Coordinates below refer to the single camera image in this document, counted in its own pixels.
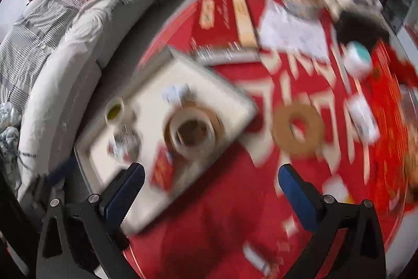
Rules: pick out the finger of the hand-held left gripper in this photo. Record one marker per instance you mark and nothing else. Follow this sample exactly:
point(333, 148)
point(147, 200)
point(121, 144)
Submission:
point(62, 170)

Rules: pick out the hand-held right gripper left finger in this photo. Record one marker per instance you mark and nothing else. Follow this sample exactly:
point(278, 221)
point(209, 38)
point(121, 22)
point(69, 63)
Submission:
point(126, 190)

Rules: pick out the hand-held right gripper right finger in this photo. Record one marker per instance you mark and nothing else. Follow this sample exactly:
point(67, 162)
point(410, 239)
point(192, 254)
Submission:
point(298, 197)

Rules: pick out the small red card box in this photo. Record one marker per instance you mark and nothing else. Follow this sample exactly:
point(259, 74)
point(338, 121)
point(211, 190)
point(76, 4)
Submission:
point(163, 168)

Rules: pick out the white tape roll striped label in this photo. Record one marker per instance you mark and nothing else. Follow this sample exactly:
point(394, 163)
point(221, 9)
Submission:
point(183, 148)

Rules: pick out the shallow white box tray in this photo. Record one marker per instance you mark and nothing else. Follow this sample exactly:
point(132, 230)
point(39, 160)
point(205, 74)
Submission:
point(147, 122)

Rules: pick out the white power plug adapter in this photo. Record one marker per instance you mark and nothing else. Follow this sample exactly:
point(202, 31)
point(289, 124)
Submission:
point(178, 94)

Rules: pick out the small cream tape roll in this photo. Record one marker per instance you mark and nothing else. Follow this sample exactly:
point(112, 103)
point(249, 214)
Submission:
point(114, 110)

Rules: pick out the grey sofa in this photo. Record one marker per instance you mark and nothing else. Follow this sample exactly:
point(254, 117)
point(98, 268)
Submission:
point(65, 76)

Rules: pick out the white plastic bottle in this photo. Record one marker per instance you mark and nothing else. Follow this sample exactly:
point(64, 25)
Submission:
point(362, 118)

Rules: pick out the brown tape roll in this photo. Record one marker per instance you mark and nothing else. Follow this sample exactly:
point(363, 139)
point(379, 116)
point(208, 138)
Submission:
point(214, 122)

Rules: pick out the red cardboard box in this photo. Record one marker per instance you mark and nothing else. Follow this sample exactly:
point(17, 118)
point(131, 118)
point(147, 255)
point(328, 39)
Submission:
point(392, 92)

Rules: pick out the grey striped blanket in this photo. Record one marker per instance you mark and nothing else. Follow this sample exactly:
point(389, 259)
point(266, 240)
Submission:
point(39, 24)

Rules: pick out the white cream jar teal lid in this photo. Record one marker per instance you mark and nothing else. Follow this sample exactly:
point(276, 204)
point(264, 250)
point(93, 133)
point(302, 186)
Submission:
point(357, 60)

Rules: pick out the white paper sheet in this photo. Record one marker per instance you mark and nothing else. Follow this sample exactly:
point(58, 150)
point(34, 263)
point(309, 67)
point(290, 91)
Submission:
point(290, 30)

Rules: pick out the black box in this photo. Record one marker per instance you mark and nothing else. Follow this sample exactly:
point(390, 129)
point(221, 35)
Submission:
point(362, 27)

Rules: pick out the flat red gift box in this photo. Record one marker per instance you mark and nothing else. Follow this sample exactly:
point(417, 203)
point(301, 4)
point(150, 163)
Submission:
point(225, 24)

